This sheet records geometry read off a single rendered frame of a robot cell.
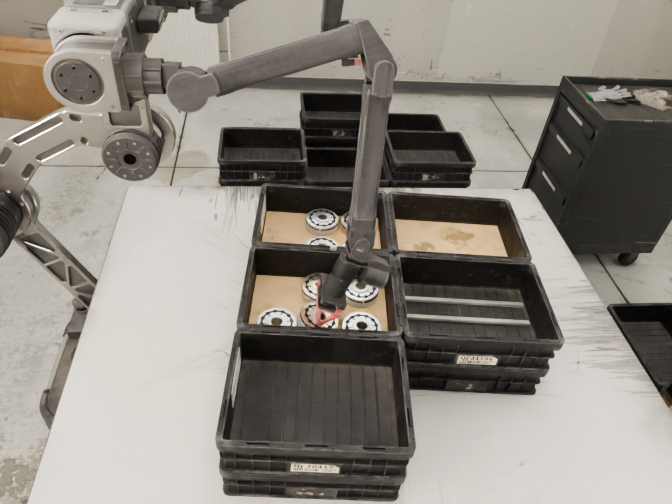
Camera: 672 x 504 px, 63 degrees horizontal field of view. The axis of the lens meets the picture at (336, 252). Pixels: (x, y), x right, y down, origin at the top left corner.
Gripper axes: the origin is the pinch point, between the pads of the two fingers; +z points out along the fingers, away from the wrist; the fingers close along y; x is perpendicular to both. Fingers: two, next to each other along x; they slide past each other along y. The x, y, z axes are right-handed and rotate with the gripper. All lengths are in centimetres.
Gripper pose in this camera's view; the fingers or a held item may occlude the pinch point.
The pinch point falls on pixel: (319, 314)
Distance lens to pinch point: 140.6
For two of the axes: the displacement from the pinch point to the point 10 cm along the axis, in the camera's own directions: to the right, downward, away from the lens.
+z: -4.0, 7.3, 5.6
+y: -0.2, -6.2, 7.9
